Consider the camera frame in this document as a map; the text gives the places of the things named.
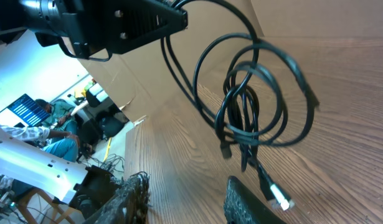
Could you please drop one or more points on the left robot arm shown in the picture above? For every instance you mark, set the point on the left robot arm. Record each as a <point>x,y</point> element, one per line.
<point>81,187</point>

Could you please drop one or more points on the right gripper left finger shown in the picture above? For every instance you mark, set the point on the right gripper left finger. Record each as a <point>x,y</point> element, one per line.
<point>129,205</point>

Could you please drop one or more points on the seated person green shirt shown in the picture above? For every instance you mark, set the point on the seated person green shirt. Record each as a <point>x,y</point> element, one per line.
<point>59,115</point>

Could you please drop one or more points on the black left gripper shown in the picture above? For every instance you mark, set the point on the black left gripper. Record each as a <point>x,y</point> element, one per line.
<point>63,23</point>

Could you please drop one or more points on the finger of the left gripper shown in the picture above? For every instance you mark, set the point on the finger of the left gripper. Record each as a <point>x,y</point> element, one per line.
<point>131,24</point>

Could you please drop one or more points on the person in patterned shirt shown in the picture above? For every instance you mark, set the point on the person in patterned shirt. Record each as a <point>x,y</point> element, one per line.
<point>65,145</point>

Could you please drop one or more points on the dark monitor with stripes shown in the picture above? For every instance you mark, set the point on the dark monitor with stripes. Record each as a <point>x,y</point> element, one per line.
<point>28,110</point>

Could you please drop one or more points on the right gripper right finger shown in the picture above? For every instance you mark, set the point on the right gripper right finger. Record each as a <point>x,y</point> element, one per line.
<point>242,206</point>

